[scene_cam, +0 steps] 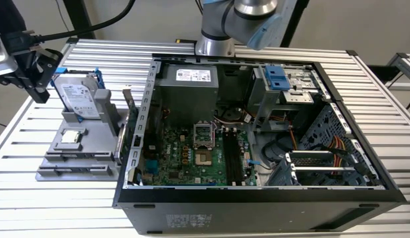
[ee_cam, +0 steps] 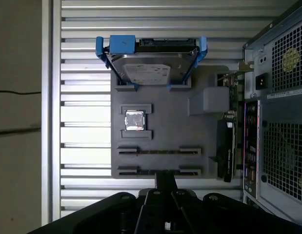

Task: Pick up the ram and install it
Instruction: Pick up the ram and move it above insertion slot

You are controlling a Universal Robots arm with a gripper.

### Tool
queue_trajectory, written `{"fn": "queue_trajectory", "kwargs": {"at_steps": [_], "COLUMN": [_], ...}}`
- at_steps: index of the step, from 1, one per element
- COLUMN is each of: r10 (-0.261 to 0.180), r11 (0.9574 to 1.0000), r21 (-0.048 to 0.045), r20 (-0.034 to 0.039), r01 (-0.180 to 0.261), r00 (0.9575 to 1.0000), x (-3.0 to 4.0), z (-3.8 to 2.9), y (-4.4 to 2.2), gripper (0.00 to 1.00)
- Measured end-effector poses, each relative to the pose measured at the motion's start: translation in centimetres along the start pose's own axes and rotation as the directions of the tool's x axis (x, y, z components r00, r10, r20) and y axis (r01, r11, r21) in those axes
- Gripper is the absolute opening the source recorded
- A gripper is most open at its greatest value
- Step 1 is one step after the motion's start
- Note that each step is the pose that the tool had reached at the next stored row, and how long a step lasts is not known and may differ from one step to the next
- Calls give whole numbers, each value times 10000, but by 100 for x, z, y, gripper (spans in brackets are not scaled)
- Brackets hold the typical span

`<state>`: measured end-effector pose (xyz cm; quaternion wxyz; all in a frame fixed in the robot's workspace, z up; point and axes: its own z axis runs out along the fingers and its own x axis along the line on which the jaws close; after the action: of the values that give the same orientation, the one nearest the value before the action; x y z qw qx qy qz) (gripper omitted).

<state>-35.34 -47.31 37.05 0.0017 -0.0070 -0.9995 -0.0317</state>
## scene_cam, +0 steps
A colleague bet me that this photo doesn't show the black round speaker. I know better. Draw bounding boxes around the black round speaker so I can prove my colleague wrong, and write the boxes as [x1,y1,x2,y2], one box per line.
[223,106,246,122]

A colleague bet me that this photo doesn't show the aluminium side table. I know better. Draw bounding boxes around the aluminium side table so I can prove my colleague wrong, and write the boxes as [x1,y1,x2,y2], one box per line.
[385,52,410,90]

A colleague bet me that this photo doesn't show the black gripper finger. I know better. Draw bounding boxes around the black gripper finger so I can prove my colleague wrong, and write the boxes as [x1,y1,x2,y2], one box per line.
[34,48,66,87]
[27,85,51,104]

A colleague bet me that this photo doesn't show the white grey wire bundle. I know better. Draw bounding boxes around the white grey wire bundle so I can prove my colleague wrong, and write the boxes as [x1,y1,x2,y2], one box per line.
[213,116,246,130]

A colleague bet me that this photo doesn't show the CPU socket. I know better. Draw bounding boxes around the CPU socket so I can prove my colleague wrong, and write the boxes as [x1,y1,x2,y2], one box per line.
[194,147,214,167]

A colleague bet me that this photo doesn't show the green graphics card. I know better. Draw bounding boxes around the green graphics card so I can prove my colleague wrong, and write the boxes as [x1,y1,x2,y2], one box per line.
[114,88,142,166]

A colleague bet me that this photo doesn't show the RAM slot with white clips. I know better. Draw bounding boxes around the RAM slot with white clips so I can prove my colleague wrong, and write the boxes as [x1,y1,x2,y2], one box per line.
[235,127,247,186]
[227,127,239,186]

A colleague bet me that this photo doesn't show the green motherboard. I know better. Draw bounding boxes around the green motherboard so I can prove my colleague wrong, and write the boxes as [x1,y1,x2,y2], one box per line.
[143,125,261,186]

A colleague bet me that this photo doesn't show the grey power supply unit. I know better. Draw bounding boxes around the grey power supply unit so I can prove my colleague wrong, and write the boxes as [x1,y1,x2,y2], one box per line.
[155,63,221,124]

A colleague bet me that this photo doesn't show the silver CPU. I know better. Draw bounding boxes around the silver CPU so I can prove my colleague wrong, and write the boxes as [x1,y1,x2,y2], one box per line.
[60,130,83,144]

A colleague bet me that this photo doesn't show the black PC case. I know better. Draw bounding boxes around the black PC case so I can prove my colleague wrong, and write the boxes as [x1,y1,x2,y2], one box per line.
[111,53,408,235]

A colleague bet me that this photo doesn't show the grey parts rack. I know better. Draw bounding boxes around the grey parts rack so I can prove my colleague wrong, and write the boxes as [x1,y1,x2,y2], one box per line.
[35,89,131,182]

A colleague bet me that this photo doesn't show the black looped cable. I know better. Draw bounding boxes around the black looped cable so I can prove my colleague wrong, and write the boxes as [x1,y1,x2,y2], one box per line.
[261,138,291,163]

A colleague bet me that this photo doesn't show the black metal post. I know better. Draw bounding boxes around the black metal post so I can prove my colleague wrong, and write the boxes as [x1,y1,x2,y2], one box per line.
[63,0,96,40]
[279,0,310,48]

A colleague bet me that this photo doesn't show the hard disk in blue carrier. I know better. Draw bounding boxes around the hard disk in blue carrier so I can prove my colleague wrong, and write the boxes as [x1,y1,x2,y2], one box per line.
[48,66,107,122]

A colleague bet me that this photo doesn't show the black case fan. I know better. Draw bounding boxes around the black case fan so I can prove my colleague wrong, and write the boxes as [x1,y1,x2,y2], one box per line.
[146,98,165,159]

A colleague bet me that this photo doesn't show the orange yellow power wires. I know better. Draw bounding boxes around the orange yellow power wires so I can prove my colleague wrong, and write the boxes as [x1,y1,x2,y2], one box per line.
[329,135,345,176]

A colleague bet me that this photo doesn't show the single orange wire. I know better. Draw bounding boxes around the single orange wire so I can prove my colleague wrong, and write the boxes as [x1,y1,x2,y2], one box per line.
[289,124,299,151]

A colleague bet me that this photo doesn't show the metal socket cover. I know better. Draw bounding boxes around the metal socket cover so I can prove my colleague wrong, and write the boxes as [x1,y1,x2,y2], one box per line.
[194,120,215,149]

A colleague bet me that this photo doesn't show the metal disk bay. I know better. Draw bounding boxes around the metal disk bay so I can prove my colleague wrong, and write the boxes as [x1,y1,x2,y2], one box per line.
[266,149,370,187]

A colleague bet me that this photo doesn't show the blue plastic drive latch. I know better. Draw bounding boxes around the blue plastic drive latch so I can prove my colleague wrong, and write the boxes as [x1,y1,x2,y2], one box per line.
[263,65,289,91]

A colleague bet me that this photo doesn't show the grey metal drive cage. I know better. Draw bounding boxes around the grey metal drive cage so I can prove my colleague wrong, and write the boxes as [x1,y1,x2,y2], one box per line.
[246,64,329,132]

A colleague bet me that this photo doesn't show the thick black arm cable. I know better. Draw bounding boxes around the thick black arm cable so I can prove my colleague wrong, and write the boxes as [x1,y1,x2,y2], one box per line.
[11,0,137,53]

